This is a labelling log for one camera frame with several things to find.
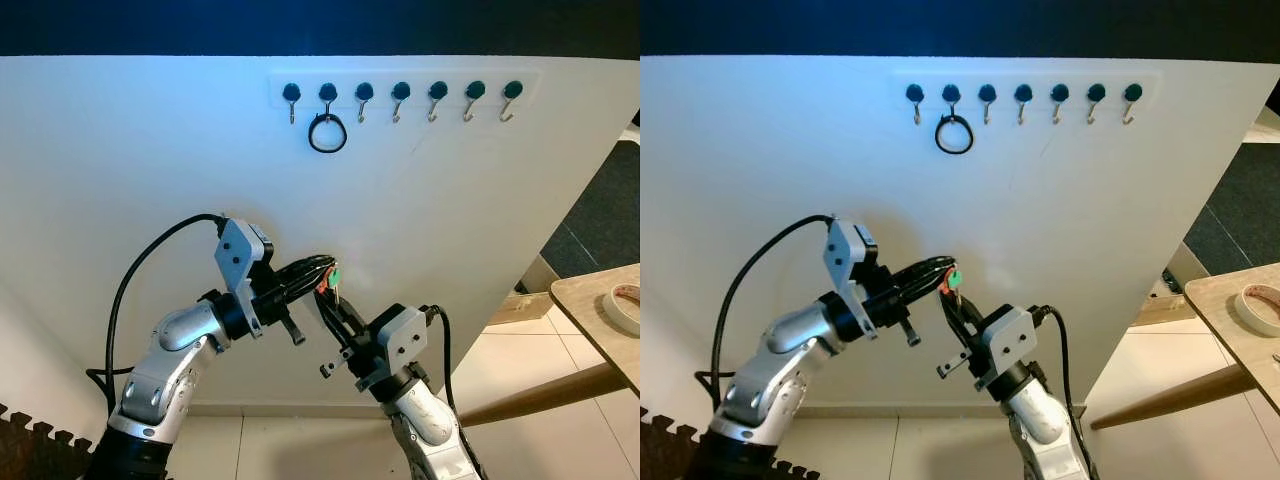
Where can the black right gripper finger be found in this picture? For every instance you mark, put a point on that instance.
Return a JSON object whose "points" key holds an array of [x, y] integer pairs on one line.
{"points": [[355, 320], [338, 322], [958, 322], [973, 318]]}

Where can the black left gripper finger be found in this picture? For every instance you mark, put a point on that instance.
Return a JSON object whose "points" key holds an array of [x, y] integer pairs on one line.
{"points": [[305, 265], [310, 283], [920, 265], [925, 284]]}

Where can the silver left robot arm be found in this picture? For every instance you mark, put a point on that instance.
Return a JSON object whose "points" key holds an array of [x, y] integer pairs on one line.
{"points": [[170, 350], [790, 345]]}

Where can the cardboard box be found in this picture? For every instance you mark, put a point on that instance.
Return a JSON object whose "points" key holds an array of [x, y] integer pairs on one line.
{"points": [[1165, 312], [520, 312]]}

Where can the wooden table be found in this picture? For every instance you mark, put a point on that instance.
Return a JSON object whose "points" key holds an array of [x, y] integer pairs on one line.
{"points": [[580, 310], [1215, 320]]}

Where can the beige tape roll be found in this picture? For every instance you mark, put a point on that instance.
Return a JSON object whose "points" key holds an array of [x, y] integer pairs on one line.
{"points": [[612, 315], [1243, 315]]}

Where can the dark floor mat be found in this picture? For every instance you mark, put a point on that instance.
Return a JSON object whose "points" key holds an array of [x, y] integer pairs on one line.
{"points": [[600, 215], [1240, 210]]}

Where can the brown foam puzzle mat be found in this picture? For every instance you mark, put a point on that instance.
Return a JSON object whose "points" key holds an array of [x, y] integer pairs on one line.
{"points": [[665, 455], [30, 455]]}

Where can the blue-knob metal wall hook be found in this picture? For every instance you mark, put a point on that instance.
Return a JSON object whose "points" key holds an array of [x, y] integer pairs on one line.
{"points": [[364, 91], [951, 93], [438, 90], [987, 92], [291, 92], [401, 91], [475, 90], [1059, 92], [1132, 92], [1023, 92], [328, 92], [1096, 92], [914, 93], [513, 89]]}

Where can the white hook rail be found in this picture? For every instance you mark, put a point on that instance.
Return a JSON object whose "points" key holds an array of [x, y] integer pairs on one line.
{"points": [[420, 75]]}

